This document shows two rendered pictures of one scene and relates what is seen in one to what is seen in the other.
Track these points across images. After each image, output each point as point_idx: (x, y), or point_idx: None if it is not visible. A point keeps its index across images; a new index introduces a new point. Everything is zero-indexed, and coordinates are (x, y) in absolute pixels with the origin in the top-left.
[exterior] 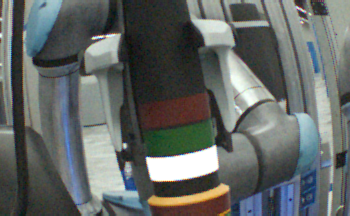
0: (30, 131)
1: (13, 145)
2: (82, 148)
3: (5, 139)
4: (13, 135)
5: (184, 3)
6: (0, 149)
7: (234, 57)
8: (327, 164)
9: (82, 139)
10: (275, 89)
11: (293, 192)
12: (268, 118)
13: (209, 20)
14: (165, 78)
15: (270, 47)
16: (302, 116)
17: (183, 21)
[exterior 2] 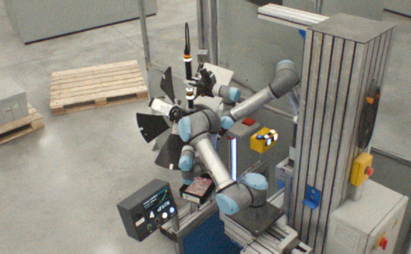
0: (215, 82)
1: (212, 81)
2: (295, 110)
3: (213, 80)
4: (213, 80)
5: (186, 77)
6: (211, 80)
7: (242, 104)
8: (304, 200)
9: (294, 108)
10: (292, 140)
11: (285, 174)
12: (226, 111)
13: (186, 80)
14: None
15: (293, 129)
16: (223, 117)
17: (186, 79)
